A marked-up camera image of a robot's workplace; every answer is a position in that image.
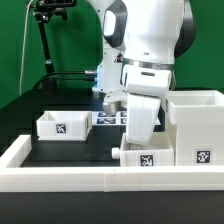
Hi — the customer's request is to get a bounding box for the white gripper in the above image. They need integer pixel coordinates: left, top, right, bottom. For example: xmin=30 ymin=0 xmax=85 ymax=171
xmin=126 ymin=94 xmax=161 ymax=145

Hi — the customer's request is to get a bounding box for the white front drawer tray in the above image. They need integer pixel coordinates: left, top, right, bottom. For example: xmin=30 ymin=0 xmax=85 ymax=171
xmin=111 ymin=132 xmax=175 ymax=167

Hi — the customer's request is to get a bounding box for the white drawer tray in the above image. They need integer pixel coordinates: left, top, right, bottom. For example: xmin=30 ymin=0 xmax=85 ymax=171
xmin=111 ymin=132 xmax=175 ymax=167
xmin=36 ymin=111 xmax=92 ymax=141

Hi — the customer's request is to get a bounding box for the white drawer cabinet box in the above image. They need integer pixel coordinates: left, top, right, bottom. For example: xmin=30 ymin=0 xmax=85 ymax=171
xmin=165 ymin=90 xmax=224 ymax=166

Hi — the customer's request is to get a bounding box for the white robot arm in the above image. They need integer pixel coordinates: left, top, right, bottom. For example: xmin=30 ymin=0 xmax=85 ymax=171
xmin=86 ymin=0 xmax=196 ymax=145

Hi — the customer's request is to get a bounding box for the white rear drawer tray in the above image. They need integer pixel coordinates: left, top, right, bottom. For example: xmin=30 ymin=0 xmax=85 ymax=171
xmin=36 ymin=111 xmax=92 ymax=141

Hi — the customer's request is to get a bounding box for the white marker tag plate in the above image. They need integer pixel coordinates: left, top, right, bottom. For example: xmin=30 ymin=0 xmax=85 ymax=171
xmin=91 ymin=110 xmax=162 ymax=127

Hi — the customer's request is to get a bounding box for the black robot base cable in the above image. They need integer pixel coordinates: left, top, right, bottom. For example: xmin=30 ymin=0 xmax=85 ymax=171
xmin=32 ymin=69 xmax=99 ymax=91

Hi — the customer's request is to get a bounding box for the black camera stand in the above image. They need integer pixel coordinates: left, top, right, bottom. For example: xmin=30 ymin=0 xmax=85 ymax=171
xmin=34 ymin=0 xmax=77 ymax=90

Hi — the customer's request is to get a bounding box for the white U-shaped border frame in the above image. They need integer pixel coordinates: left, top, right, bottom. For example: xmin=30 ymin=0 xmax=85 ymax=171
xmin=0 ymin=135 xmax=224 ymax=192

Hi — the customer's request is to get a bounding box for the white hanging cable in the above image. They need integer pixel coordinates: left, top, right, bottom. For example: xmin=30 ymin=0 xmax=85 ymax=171
xmin=18 ymin=0 xmax=36 ymax=96

